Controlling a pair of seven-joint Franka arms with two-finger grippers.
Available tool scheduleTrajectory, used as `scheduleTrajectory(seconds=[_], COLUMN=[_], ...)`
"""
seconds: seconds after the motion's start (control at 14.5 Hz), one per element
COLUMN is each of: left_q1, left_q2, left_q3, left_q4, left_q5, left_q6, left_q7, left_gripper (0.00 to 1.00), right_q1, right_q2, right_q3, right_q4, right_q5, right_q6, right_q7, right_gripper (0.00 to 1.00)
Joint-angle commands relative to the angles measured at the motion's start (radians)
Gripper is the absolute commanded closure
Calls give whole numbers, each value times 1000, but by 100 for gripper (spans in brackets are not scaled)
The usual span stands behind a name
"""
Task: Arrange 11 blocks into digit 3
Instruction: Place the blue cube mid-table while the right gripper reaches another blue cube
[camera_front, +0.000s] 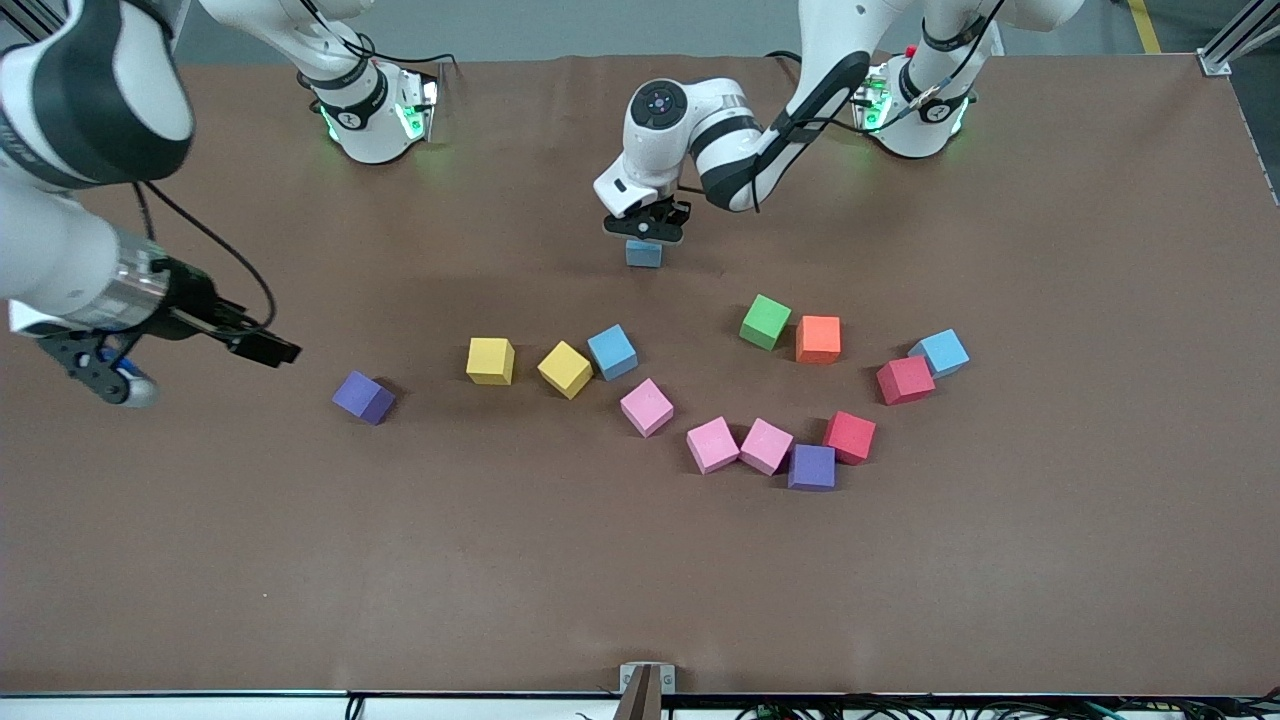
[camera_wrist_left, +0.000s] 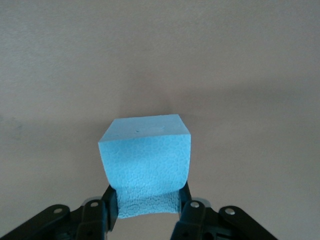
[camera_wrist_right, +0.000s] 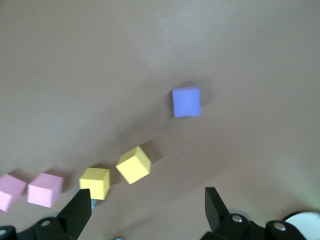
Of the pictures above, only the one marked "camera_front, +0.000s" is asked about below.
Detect green foam cube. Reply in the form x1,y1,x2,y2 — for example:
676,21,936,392
739,293,793,352

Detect yellow foam cube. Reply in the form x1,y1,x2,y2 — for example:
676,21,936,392
466,337,516,387
537,340,595,401

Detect orange foam cube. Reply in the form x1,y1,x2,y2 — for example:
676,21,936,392
795,315,843,365

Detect purple foam cube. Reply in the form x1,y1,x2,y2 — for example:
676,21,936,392
332,370,397,427
787,443,837,492

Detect pink foam cube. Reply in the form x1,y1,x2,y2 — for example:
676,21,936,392
619,377,675,439
686,416,741,476
739,417,795,477

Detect brown table cover sheet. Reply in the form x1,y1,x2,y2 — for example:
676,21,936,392
0,50,1280,698

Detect red foam cube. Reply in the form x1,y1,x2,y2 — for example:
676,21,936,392
876,355,937,407
823,410,878,466

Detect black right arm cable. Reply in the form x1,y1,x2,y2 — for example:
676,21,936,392
130,180,279,336

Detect white table edge rail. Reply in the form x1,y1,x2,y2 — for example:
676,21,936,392
0,688,1280,720

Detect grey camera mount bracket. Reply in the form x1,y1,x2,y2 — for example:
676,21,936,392
618,662,677,720

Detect aluminium frame post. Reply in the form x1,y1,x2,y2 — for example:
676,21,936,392
1197,0,1280,78

